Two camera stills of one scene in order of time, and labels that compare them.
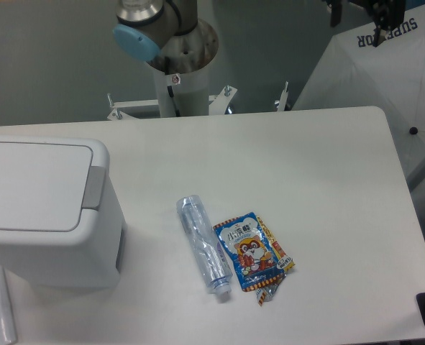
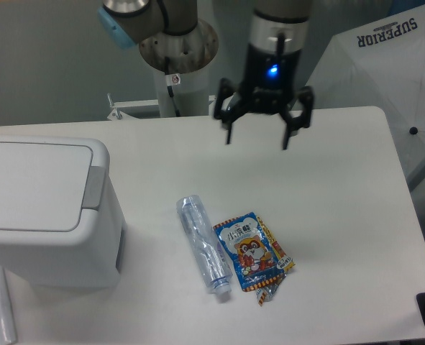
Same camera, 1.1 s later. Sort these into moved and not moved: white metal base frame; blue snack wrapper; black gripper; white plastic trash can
Moved: black gripper
Not moved: white plastic trash can; blue snack wrapper; white metal base frame
